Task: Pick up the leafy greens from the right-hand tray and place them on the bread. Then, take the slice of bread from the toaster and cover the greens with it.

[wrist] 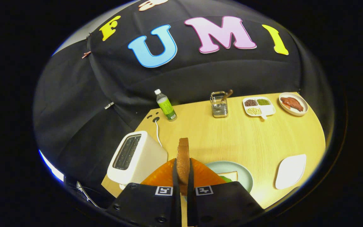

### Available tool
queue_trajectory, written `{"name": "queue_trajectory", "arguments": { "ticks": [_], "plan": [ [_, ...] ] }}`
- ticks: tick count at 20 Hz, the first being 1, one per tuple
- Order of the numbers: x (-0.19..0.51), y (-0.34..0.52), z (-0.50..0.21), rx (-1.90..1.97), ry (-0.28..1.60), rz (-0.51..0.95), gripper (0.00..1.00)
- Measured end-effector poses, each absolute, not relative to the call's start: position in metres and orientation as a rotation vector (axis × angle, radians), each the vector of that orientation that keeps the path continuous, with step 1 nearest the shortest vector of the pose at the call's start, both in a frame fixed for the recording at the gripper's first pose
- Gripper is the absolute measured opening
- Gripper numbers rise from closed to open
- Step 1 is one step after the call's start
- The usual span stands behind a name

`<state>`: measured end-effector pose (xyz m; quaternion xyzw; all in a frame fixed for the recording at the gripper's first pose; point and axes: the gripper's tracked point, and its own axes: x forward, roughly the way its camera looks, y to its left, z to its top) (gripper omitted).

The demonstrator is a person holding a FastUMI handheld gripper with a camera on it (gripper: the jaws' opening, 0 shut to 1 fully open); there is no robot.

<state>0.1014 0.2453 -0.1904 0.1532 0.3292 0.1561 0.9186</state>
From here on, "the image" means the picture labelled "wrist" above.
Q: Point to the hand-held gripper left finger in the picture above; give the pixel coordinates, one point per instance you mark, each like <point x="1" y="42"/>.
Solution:
<point x="176" y="195"/>

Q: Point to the dark red beans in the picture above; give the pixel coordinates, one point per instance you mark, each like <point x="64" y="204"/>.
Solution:
<point x="250" y="102"/>

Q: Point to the white divided dish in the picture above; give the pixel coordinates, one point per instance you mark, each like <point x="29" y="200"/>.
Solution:
<point x="268" y="109"/>

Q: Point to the white bread slice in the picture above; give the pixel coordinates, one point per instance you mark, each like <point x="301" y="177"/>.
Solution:
<point x="228" y="175"/>

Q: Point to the round white plate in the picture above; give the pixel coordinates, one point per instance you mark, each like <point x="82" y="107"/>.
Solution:
<point x="295" y="113"/>

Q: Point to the pale green round plate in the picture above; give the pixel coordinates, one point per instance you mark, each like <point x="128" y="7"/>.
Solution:
<point x="244" y="176"/>

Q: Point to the black backdrop cloth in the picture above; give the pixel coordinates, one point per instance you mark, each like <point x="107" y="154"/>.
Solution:
<point x="200" y="72"/>

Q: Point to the yellow soybeans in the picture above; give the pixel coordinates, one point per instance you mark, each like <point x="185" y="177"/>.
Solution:
<point x="254" y="111"/>

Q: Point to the green mung beans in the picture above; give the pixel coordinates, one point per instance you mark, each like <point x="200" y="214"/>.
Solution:
<point x="263" y="101"/>

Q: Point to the pink clip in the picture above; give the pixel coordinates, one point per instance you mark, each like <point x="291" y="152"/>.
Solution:
<point x="86" y="54"/>

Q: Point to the red meat slices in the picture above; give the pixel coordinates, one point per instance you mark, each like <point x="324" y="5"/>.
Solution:
<point x="292" y="104"/>

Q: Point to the metal utensil holder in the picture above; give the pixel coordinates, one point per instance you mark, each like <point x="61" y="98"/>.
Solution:
<point x="219" y="108"/>

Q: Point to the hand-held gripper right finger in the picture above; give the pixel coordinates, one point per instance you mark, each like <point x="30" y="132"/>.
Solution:
<point x="190" y="201"/>

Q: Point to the toasted bread slice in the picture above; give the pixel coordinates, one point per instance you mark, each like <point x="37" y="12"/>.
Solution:
<point x="183" y="160"/>

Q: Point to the white toaster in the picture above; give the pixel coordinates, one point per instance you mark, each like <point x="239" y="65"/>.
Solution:
<point x="146" y="160"/>

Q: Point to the white rectangular plate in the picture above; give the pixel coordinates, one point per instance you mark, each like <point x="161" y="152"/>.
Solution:
<point x="290" y="171"/>

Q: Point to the green drink bottle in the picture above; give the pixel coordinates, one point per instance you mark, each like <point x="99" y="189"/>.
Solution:
<point x="166" y="107"/>

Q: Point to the green lettuce leaf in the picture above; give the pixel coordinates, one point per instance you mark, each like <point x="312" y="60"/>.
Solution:
<point x="225" y="179"/>

